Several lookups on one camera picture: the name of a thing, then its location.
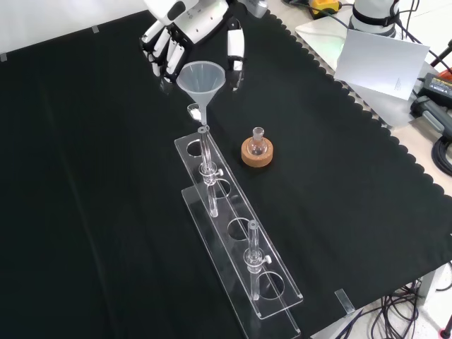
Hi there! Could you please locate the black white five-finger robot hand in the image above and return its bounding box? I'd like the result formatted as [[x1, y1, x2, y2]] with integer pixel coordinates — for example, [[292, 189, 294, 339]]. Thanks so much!
[[140, 0, 246, 93]]

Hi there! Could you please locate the clear plastic funnel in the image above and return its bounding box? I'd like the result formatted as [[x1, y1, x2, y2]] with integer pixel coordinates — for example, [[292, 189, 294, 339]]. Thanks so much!
[[176, 61, 227, 128]]

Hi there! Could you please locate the clear glass weighing funnel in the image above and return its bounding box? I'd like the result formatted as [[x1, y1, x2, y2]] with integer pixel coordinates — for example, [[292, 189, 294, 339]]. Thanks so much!
[[186, 103, 204, 123]]

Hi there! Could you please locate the clear round-bottom flask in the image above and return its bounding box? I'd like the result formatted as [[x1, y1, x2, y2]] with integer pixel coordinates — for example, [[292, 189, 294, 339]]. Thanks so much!
[[246, 126, 268, 157]]

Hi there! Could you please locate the clear acrylic funnel stand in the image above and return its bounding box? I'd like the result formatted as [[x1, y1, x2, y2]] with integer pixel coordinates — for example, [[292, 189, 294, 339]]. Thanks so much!
[[174, 124, 304, 337]]

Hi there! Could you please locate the yellow stop button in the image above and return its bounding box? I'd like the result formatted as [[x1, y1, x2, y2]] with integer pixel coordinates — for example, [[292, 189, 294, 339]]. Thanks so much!
[[308, 0, 343, 20]]

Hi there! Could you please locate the black bench cloth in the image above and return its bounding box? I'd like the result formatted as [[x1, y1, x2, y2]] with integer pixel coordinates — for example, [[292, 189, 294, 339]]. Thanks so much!
[[0, 8, 452, 339]]

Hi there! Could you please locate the pale board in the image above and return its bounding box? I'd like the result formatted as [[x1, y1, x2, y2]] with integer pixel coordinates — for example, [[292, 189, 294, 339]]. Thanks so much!
[[333, 29, 431, 101]]

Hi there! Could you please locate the black power adapter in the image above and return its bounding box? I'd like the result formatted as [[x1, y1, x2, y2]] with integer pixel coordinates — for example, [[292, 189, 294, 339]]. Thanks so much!
[[421, 72, 452, 94]]

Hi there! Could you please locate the black plug block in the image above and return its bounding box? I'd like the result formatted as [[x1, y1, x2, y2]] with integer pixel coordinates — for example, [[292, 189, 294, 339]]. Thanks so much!
[[410, 94, 452, 137]]

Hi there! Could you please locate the brown cork ring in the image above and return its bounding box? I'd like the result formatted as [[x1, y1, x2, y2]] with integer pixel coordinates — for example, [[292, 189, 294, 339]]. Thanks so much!
[[241, 138, 275, 168]]

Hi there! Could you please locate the coiled black cable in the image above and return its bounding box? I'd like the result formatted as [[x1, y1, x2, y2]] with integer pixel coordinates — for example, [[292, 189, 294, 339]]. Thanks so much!
[[432, 135, 452, 174]]

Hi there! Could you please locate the black cable bundle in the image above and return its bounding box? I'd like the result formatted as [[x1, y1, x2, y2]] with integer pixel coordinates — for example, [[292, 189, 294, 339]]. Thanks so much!
[[331, 271, 452, 339]]

